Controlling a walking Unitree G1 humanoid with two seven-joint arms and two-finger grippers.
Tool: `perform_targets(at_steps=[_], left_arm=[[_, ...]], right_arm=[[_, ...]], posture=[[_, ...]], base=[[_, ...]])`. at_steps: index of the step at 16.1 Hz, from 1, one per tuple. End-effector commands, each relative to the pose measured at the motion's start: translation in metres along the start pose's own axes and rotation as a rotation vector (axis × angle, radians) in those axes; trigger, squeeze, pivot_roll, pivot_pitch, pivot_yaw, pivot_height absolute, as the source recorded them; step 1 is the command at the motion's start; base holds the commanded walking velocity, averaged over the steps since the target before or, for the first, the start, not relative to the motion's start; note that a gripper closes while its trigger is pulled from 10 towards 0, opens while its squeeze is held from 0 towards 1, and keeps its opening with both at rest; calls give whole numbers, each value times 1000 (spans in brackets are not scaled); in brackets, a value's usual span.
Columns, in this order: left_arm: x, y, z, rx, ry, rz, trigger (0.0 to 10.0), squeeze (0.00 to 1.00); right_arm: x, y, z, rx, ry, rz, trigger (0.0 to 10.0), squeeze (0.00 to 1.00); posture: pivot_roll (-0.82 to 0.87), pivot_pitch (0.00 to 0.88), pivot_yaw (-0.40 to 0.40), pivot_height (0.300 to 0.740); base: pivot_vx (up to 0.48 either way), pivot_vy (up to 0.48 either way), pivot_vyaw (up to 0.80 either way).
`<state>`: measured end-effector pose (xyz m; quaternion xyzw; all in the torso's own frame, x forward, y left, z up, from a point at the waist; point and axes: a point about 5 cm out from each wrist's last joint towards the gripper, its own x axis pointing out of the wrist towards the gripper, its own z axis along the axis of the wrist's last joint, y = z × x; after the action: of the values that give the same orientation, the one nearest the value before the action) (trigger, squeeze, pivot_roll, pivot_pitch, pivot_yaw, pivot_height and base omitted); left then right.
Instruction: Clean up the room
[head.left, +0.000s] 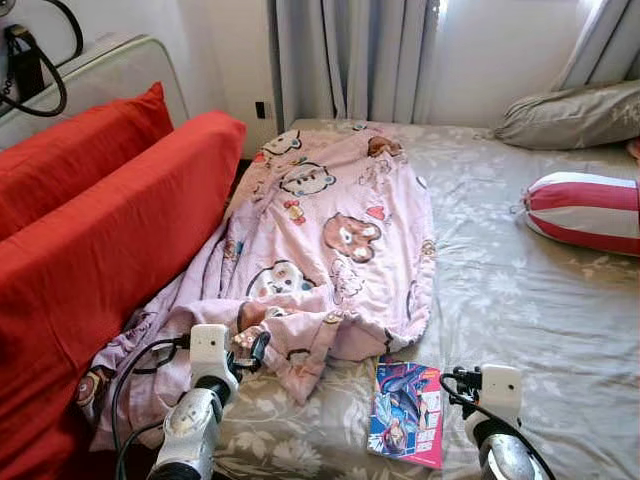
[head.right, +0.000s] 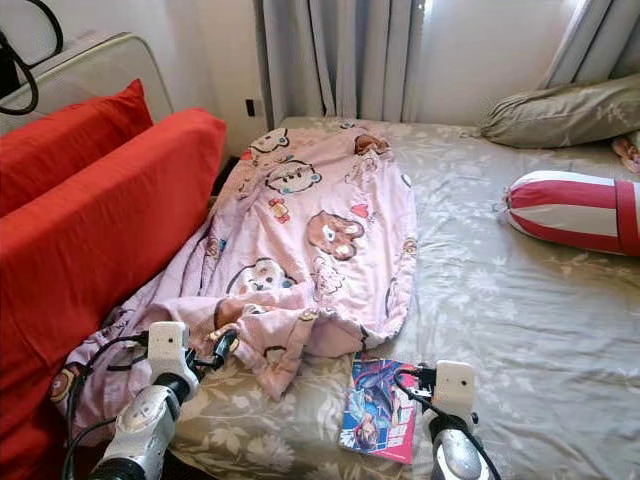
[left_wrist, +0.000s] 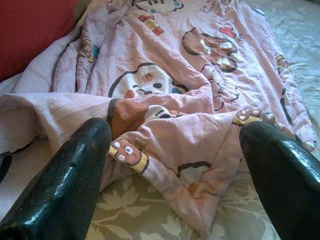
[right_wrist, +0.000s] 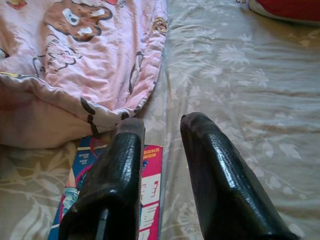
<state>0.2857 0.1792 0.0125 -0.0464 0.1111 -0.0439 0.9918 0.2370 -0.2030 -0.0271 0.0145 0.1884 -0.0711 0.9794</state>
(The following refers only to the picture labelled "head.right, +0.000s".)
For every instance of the pink cartoon print blanket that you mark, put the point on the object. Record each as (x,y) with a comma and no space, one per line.
(320,220)

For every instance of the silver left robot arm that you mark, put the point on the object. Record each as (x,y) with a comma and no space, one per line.
(145,430)

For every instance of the colourful comic book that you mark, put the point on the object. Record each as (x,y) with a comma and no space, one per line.
(375,410)

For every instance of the grey floral bed sheet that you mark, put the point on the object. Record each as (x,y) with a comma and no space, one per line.
(510,320)

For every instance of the long red cushion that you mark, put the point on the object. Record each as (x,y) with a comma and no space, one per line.
(60,140)
(90,250)

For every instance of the red white striped bolster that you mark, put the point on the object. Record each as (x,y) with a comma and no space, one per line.
(570,210)

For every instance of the grey quilted upright mattress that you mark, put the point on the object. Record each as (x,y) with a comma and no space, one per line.
(105,70)

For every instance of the grey floral pillow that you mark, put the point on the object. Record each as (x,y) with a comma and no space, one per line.
(560,112)

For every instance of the grey pleated curtain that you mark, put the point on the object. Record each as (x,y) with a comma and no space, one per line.
(340,60)
(595,45)

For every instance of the small pink fabric item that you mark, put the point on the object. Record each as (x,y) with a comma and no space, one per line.
(628,155)

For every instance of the black power adapter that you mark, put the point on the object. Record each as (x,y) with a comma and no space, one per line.
(10,70)

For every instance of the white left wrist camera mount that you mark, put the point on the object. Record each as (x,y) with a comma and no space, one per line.
(168,348)

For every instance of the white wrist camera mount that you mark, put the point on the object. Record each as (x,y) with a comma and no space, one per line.
(168,348)
(455,388)

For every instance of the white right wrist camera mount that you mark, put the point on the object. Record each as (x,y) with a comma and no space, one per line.
(455,388)

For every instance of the dark wall socket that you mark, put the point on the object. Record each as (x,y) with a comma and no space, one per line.
(251,107)

